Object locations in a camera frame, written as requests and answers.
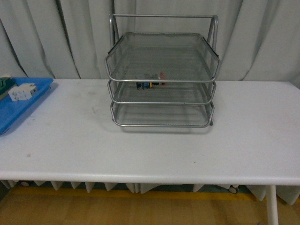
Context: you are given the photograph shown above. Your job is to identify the blue plastic tray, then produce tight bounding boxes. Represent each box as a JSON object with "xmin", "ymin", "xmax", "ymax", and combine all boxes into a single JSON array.
[{"xmin": 0, "ymin": 77, "xmax": 53, "ymax": 135}]

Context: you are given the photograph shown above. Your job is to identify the green terminal block component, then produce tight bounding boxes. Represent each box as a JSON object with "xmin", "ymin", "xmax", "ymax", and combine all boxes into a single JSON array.
[{"xmin": 0, "ymin": 74, "xmax": 15, "ymax": 100}]

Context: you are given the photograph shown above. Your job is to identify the white curtain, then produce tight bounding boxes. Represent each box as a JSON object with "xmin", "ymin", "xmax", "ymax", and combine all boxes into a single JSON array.
[{"xmin": 0, "ymin": 0, "xmax": 300, "ymax": 86}]

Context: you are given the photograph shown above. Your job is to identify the white circuit breaker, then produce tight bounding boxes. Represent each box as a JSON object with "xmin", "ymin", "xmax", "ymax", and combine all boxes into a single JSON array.
[{"xmin": 8, "ymin": 83, "xmax": 38, "ymax": 101}]

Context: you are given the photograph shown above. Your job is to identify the silver mesh three-tier rack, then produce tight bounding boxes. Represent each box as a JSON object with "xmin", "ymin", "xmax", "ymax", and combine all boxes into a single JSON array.
[{"xmin": 105, "ymin": 14, "xmax": 220, "ymax": 128}]

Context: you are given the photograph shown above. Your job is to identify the red emergency stop button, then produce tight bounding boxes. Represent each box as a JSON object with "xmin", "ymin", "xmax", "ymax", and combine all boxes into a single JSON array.
[{"xmin": 136, "ymin": 72, "xmax": 166, "ymax": 91}]

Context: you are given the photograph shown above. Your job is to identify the white table leg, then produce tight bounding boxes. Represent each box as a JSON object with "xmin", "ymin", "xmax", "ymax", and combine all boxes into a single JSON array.
[{"xmin": 266, "ymin": 185, "xmax": 279, "ymax": 225}]

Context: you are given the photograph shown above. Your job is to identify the caster wheel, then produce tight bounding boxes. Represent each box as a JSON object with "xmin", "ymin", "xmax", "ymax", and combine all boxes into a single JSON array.
[{"xmin": 228, "ymin": 185, "xmax": 239, "ymax": 194}]

